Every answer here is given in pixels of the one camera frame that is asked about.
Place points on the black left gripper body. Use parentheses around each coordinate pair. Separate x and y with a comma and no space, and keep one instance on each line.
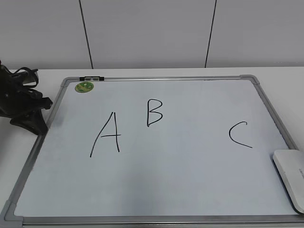
(14,89)

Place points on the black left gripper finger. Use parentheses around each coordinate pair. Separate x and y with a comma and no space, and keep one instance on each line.
(39,101)
(32,121)

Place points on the white board eraser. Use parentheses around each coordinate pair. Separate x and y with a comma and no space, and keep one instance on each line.
(290,164)

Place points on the green round magnet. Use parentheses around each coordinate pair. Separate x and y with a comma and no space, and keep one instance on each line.
(84,87)

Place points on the black silver hanging clip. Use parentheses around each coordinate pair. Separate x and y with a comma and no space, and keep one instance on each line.
(91,78)

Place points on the white board with grey frame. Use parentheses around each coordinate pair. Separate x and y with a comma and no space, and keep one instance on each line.
(160,151)

